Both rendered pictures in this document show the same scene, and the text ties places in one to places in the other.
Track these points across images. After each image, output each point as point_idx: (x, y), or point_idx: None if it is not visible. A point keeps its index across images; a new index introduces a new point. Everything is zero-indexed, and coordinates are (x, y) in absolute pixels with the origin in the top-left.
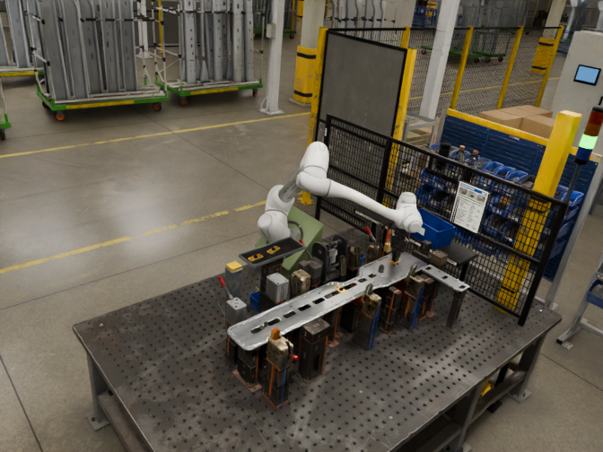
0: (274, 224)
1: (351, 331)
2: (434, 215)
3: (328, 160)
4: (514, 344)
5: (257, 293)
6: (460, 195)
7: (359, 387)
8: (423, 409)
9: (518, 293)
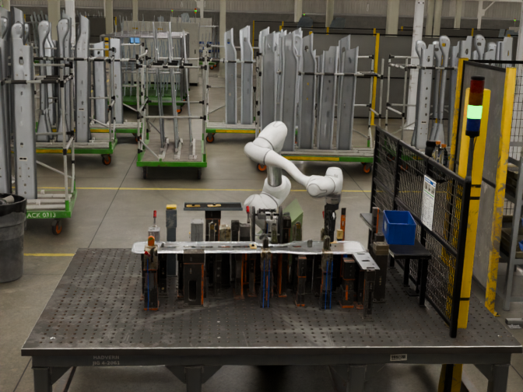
0: (254, 203)
1: None
2: (411, 216)
3: (280, 135)
4: (416, 343)
5: None
6: (425, 190)
7: (220, 320)
8: (253, 342)
9: (464, 304)
